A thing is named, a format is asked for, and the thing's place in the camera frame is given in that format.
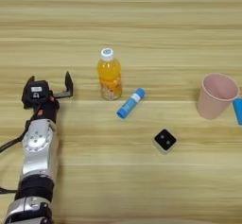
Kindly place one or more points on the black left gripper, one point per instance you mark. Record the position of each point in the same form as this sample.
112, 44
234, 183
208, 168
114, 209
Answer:
47, 111

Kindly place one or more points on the orange juice bottle white cap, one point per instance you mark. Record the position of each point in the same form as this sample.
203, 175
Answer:
109, 75

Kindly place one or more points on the blue glue stick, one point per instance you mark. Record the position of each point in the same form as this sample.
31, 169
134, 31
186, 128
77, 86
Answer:
130, 103

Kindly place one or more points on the black cube white base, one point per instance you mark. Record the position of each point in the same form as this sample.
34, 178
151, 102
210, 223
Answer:
165, 140

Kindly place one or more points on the pink plastic cup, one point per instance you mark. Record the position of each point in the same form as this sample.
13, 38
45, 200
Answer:
216, 98

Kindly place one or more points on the blue bar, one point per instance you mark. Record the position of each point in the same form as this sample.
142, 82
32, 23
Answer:
238, 111

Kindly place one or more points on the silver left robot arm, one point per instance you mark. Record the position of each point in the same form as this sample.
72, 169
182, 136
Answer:
39, 155

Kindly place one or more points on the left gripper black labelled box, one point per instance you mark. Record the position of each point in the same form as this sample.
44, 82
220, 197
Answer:
36, 94

